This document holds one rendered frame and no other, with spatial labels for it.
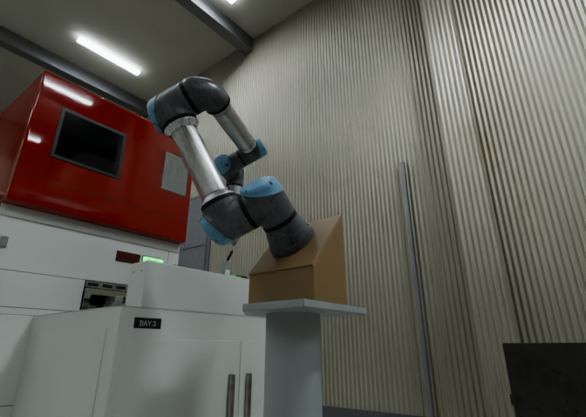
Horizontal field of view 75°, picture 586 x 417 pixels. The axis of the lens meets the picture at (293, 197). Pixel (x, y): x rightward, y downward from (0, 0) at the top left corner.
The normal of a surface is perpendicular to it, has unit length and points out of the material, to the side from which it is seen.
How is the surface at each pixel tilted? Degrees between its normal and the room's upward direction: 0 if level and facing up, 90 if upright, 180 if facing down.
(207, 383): 90
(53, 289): 90
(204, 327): 90
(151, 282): 90
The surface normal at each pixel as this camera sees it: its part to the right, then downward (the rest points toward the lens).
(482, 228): -0.62, -0.29
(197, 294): 0.79, -0.22
